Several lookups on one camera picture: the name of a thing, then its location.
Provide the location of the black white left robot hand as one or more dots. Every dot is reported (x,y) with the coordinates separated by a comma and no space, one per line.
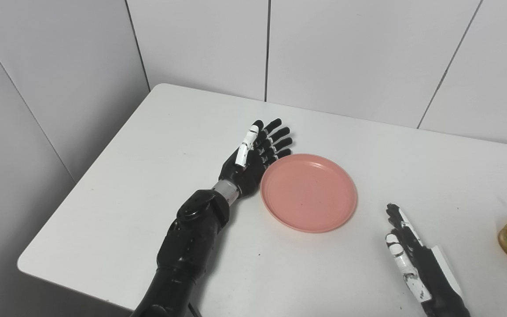
(249,169)

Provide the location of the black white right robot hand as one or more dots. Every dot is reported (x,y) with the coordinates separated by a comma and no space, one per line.
(434,277)

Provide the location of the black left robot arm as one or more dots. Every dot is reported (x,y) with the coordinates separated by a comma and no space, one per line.
(187,251)

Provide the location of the pink round plate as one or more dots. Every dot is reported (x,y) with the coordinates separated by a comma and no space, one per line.
(308,193)

